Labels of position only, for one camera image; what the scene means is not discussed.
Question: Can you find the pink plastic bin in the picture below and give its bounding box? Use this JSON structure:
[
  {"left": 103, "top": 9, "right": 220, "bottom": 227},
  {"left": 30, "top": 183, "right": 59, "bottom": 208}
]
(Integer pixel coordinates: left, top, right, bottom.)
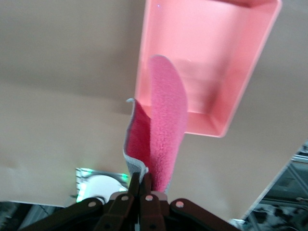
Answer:
[{"left": 134, "top": 0, "right": 282, "bottom": 138}]

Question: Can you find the aluminium frame enclosure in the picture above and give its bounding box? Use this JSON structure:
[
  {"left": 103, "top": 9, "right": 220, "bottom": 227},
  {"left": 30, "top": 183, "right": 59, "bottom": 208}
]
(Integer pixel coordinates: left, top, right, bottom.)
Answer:
[{"left": 240, "top": 139, "right": 308, "bottom": 231}]

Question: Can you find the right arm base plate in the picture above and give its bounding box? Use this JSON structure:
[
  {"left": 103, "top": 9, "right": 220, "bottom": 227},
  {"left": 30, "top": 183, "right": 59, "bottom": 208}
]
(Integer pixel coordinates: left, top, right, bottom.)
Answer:
[{"left": 76, "top": 167, "right": 129, "bottom": 205}]

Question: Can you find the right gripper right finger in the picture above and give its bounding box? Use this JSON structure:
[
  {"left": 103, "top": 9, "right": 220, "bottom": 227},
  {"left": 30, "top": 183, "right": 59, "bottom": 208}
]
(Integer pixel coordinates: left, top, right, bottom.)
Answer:
[{"left": 140, "top": 173, "right": 241, "bottom": 231}]

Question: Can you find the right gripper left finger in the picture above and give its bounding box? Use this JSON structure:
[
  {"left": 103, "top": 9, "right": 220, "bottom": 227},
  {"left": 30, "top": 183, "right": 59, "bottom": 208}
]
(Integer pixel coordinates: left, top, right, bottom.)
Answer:
[{"left": 21, "top": 172, "right": 140, "bottom": 231}]

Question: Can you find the grey and pink cloth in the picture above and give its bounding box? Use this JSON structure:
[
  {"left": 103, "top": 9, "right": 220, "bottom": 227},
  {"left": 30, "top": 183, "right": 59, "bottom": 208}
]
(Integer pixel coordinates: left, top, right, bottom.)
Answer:
[{"left": 124, "top": 54, "right": 189, "bottom": 195}]

